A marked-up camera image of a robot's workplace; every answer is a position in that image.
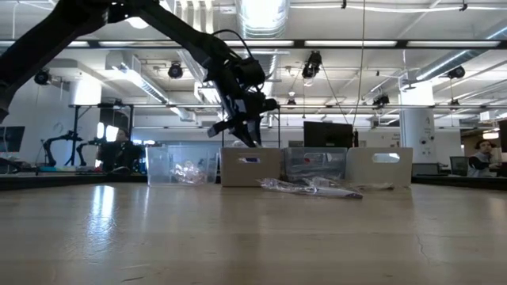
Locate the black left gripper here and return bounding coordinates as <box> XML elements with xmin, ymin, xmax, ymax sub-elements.
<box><xmin>204</xmin><ymin>59</ymin><xmax>280</xmax><ymax>148</ymax></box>

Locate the light grey plastic bin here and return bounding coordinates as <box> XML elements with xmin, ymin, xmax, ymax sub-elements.
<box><xmin>219</xmin><ymin>147</ymin><xmax>283</xmax><ymax>188</ymax></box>

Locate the dark smoky plastic bin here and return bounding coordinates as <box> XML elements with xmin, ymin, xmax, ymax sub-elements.
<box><xmin>283</xmin><ymin>146</ymin><xmax>349</xmax><ymax>185</ymax></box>

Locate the large black monitor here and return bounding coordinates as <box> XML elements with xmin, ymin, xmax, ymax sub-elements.
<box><xmin>303</xmin><ymin>120</ymin><xmax>355</xmax><ymax>150</ymax></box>

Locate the clear plastic bin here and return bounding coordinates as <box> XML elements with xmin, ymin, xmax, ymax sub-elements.
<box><xmin>146</xmin><ymin>145</ymin><xmax>219</xmax><ymax>187</ymax></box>

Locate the white plastic bin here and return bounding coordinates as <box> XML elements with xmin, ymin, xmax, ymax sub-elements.
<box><xmin>345</xmin><ymin>147</ymin><xmax>414</xmax><ymax>188</ymax></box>

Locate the person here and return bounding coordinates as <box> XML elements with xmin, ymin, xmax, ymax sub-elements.
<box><xmin>97</xmin><ymin>128</ymin><xmax>144</xmax><ymax>174</ymax></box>
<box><xmin>467</xmin><ymin>139</ymin><xmax>501</xmax><ymax>178</ymax></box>

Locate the white building column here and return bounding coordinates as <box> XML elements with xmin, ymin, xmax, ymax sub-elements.
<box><xmin>398</xmin><ymin>81</ymin><xmax>436</xmax><ymax>176</ymax></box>

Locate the small dark desk monitor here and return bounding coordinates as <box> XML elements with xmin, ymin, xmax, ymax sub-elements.
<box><xmin>412</xmin><ymin>162</ymin><xmax>440</xmax><ymax>177</ymax></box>

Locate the grey office chair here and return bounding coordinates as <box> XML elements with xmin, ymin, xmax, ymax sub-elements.
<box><xmin>449</xmin><ymin>156</ymin><xmax>471</xmax><ymax>177</ymax></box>

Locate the black rack frame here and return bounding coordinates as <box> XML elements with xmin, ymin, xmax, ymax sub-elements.
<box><xmin>220</xmin><ymin>104</ymin><xmax>282</xmax><ymax>150</ymax></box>

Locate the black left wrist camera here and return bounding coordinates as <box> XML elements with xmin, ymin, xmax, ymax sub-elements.
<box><xmin>233</xmin><ymin>57</ymin><xmax>266</xmax><ymax>90</ymax></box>

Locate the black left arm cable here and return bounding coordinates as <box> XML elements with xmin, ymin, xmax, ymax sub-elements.
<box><xmin>212</xmin><ymin>28</ymin><xmax>255</xmax><ymax>60</ymax></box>

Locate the silver ventilation duct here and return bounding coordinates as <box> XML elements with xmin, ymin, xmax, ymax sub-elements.
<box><xmin>235</xmin><ymin>0</ymin><xmax>292</xmax><ymax>126</ymax></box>

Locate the black background rig frame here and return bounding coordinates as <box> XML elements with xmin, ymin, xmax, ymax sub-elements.
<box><xmin>69</xmin><ymin>102</ymin><xmax>135</xmax><ymax>169</ymax></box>

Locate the dark wall screen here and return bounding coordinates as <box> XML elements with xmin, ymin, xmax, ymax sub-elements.
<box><xmin>0</xmin><ymin>125</ymin><xmax>26</xmax><ymax>154</ymax></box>

